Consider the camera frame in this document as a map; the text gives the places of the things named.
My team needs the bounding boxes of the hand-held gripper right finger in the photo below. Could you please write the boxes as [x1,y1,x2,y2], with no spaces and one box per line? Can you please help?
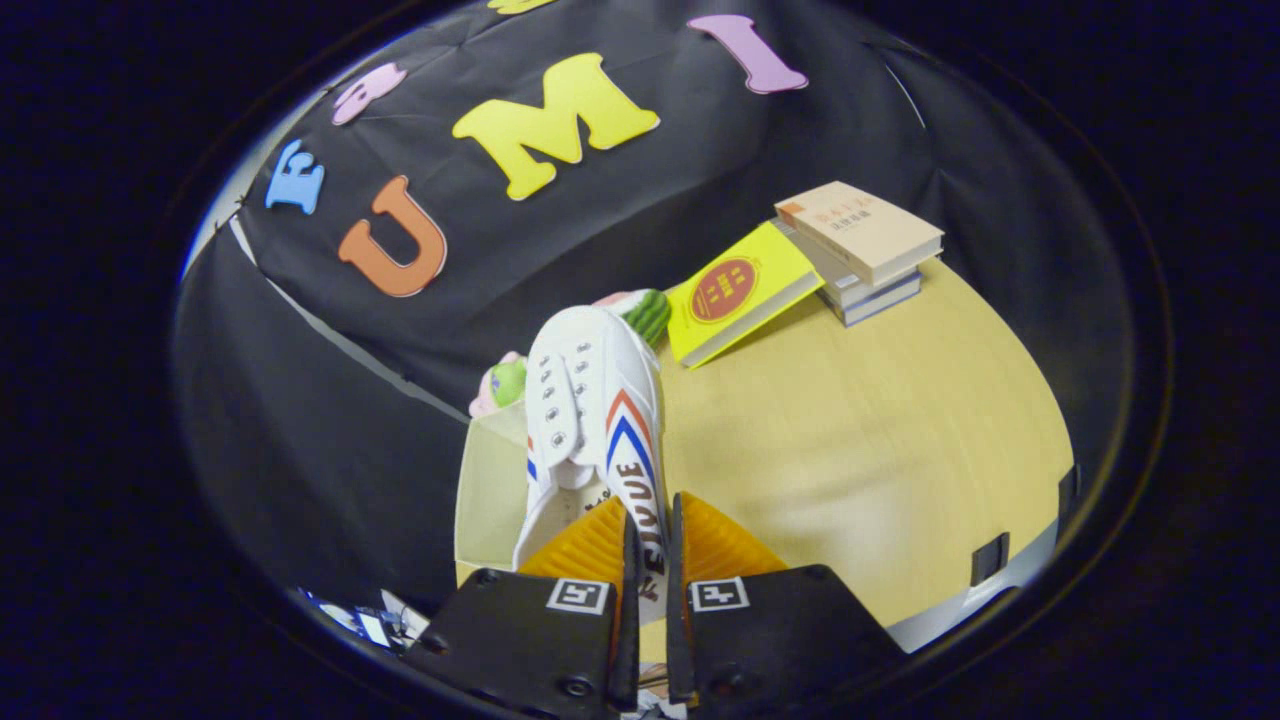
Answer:
[665,492,906,713]

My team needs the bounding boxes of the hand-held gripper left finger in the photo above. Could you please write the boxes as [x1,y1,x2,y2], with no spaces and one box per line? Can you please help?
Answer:
[405,497,641,716]

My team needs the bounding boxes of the beige fabric storage box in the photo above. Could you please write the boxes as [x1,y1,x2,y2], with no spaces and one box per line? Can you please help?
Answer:
[455,405,671,661]

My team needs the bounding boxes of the white canvas shoe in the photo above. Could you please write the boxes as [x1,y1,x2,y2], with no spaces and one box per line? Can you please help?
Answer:
[512,305,671,626]

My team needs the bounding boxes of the white and blue clutter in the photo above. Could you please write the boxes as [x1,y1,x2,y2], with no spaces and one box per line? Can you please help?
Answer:
[300,588,431,651]

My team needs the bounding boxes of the black table edge clamp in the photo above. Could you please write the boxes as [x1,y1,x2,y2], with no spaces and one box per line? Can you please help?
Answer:
[970,533,1011,588]

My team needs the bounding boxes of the pink and green plush toy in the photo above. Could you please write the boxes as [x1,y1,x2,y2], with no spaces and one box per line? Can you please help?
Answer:
[468,350,529,419]

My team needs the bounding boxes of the yellow book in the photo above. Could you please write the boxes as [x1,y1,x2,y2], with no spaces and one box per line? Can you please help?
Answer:
[665,220,826,369]

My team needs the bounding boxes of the watermelon slice plush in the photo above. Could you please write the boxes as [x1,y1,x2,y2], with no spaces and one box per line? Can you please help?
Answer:
[592,288,673,349]

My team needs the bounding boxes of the blue and white book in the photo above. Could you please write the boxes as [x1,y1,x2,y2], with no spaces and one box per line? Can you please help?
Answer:
[790,225,923,328]

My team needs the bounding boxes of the beige book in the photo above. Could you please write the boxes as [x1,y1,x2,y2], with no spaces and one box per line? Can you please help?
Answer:
[775,180,944,288]

